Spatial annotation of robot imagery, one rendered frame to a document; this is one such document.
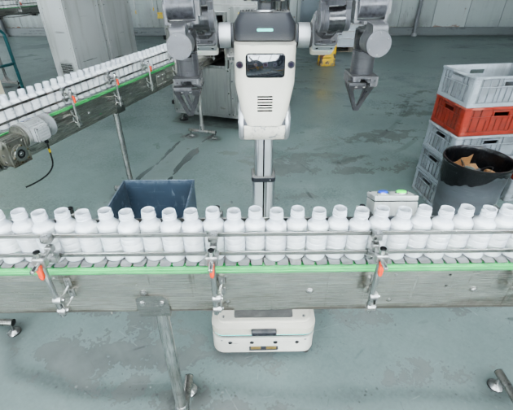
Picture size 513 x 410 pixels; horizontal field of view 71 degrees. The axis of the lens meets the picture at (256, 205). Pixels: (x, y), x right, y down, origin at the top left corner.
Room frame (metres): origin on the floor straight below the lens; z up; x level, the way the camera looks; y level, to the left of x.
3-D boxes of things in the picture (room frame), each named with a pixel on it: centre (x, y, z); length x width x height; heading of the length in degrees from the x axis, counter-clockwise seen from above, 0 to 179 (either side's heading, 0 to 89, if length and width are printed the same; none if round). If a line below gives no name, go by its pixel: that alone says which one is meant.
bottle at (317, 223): (0.82, -0.17, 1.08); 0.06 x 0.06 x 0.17
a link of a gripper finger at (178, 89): (0.94, 0.18, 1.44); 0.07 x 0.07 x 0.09; 2
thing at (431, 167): (2.79, -1.80, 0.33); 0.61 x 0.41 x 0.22; 97
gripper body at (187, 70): (0.96, 0.18, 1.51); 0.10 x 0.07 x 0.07; 2
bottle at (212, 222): (0.82, 0.12, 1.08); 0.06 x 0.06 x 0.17
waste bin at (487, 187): (2.25, -1.54, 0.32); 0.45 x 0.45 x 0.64
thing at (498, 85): (2.79, -1.79, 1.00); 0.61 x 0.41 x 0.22; 98
